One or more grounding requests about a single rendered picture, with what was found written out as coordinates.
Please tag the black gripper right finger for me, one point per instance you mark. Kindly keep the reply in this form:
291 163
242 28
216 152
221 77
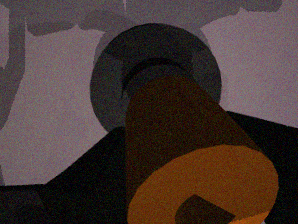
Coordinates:
279 143

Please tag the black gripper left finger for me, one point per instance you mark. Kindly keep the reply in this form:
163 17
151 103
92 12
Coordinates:
91 191

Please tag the orange knob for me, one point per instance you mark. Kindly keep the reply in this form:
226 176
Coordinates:
187 162

